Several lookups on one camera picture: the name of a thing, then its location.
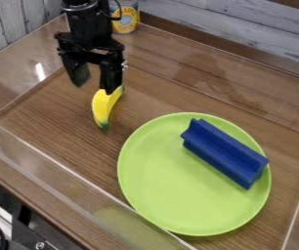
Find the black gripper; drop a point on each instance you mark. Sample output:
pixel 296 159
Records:
pixel 102 51

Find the yellow toy banana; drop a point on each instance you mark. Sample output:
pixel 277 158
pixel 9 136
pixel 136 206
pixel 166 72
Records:
pixel 101 104

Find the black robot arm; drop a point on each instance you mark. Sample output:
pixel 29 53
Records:
pixel 88 19

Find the green round plate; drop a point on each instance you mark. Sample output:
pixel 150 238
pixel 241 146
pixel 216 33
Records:
pixel 173 188

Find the blue foam block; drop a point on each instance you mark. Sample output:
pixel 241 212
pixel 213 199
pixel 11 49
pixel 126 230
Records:
pixel 230 157

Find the black metal bracket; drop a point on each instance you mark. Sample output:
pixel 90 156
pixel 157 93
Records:
pixel 36 239

